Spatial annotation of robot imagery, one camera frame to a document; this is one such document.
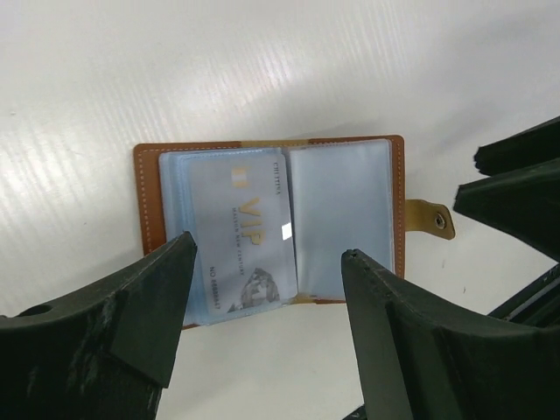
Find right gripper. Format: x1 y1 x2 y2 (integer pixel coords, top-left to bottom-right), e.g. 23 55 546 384
453 158 559 326

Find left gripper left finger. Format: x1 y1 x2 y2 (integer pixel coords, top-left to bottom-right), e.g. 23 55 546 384
1 233 196 419

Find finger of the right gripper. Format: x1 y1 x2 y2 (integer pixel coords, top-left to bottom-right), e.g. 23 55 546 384
474 116 559 176

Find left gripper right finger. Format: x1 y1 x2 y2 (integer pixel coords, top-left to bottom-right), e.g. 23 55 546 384
341 250 559 419

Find brown leather card holder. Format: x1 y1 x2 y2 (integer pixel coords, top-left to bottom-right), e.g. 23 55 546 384
133 135 455 328

